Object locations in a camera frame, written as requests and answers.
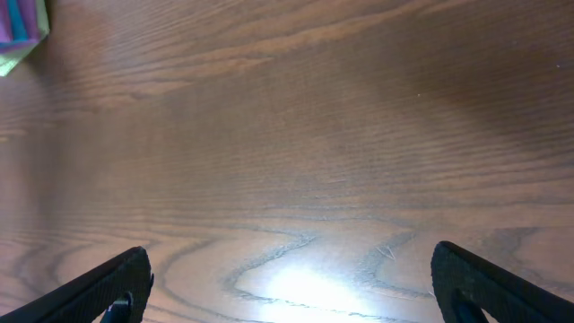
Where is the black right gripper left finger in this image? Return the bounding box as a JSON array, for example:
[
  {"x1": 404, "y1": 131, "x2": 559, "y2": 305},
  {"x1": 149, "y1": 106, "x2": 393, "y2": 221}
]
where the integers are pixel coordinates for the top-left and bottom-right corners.
[{"x1": 1, "y1": 247, "x2": 153, "y2": 323}]

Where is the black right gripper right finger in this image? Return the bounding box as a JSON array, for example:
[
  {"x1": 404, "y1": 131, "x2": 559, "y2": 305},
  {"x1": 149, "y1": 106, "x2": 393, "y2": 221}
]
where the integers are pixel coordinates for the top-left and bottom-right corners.
[{"x1": 430, "y1": 240, "x2": 573, "y2": 323}]

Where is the green microfiber cloth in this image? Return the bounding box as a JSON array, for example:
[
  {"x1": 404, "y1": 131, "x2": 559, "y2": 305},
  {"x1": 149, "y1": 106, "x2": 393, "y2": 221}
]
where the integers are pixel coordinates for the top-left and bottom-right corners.
[{"x1": 36, "y1": 0, "x2": 50, "y2": 39}]

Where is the green folded cloth in stack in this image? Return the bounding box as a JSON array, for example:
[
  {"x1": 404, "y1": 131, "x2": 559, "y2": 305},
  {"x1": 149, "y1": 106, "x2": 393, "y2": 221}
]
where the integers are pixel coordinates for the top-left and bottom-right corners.
[{"x1": 1, "y1": 39, "x2": 42, "y2": 77}]

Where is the blue folded cloth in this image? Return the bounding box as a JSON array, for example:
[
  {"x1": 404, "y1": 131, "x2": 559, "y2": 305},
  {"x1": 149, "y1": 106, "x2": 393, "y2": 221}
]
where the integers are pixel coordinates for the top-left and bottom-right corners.
[{"x1": 1, "y1": 0, "x2": 29, "y2": 53}]

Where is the pink folded cloth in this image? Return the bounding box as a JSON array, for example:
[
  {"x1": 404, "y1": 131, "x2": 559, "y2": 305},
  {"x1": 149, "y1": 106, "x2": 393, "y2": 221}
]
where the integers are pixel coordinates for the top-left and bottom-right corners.
[{"x1": 12, "y1": 0, "x2": 40, "y2": 50}]

